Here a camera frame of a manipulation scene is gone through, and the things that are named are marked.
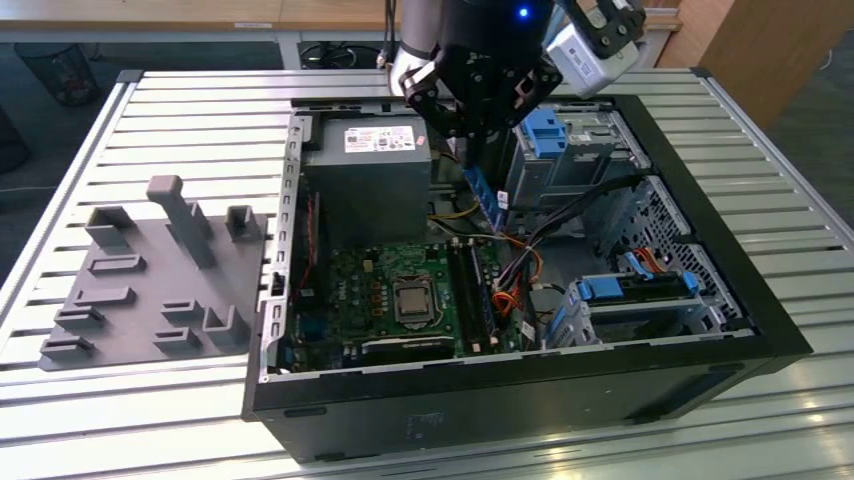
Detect thick black cable bundle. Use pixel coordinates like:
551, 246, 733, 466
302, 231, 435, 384
493, 174, 652, 296

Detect wooden cabinet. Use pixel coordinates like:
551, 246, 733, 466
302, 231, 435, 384
656, 0, 854, 131

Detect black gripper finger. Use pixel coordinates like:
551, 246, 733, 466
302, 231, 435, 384
397, 59, 476, 166
475, 63, 561, 166

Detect orange disk power wire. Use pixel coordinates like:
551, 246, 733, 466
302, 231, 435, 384
636, 246, 676, 275

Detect grey power supply unit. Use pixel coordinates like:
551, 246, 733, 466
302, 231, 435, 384
300, 117, 435, 246

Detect black open PC case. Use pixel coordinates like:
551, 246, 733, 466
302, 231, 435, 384
238, 94, 815, 464

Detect blue disk carrier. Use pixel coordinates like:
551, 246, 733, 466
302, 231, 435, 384
523, 110, 568, 160
571, 272, 703, 305

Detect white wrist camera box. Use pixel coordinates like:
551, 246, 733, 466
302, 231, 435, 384
544, 22, 645, 99

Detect black white wire bundle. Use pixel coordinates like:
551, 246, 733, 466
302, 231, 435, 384
431, 219, 529, 247

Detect grey parts rack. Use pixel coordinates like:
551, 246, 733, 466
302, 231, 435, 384
37, 174, 272, 374

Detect metal CPU socket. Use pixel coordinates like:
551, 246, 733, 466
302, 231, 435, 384
389, 275, 443, 332

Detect black graphics card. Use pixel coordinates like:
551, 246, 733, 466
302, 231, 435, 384
359, 335, 459, 371

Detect blue RAM stick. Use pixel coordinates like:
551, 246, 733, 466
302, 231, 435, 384
463, 163, 505, 235

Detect orange red power wires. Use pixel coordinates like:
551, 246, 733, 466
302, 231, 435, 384
491, 233, 547, 321

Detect blue data wire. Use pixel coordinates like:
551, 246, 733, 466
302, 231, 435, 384
624, 248, 659, 280

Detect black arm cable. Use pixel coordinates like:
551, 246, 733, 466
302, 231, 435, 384
376, 0, 396, 70

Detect red black twisted wire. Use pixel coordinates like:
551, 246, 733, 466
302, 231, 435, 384
297, 192, 320, 301

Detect yellow black wires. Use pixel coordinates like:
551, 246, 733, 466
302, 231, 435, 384
428, 197, 483, 225

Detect black camera bracket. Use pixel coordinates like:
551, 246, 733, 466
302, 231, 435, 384
559, 0, 648, 64

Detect silver drive cage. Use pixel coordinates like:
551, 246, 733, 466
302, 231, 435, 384
540, 272, 759, 351
512, 107, 652, 211

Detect wooden desk white frame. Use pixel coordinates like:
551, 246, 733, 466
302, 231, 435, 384
0, 0, 683, 70

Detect black floor cables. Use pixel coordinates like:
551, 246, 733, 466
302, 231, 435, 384
297, 42, 376, 70

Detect black mesh waste basket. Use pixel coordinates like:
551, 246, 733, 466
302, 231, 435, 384
13, 42, 101, 107

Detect green motherboard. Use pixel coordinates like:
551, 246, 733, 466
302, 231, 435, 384
282, 238, 508, 374

